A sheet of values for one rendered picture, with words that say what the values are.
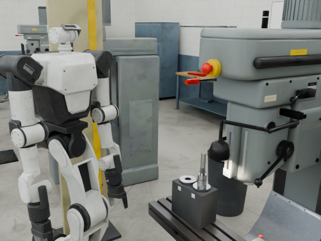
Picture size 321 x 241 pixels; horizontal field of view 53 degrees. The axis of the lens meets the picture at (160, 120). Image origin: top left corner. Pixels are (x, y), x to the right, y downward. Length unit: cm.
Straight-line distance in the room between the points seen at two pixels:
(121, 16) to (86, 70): 943
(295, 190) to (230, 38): 94
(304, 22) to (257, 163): 55
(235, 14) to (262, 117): 624
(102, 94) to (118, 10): 925
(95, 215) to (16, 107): 62
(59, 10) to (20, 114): 138
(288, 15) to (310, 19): 9
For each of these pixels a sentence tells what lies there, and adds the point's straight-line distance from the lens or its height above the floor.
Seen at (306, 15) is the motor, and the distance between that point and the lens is 136.
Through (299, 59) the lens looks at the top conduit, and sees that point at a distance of 116.
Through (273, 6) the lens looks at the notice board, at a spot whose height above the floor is 228.
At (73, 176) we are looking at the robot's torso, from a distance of 155.
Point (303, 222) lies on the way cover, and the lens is 174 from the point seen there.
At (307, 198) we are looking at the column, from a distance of 172.
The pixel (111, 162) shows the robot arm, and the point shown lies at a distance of 173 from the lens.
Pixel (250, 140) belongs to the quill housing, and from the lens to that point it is 122.
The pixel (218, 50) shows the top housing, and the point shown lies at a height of 182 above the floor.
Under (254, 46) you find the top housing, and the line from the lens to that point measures 104.
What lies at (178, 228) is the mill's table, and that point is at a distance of 172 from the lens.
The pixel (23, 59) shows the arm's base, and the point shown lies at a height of 176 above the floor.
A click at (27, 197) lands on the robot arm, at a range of 148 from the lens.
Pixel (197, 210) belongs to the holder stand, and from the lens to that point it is 168.
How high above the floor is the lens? 189
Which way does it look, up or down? 16 degrees down
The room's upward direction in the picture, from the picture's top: 1 degrees clockwise
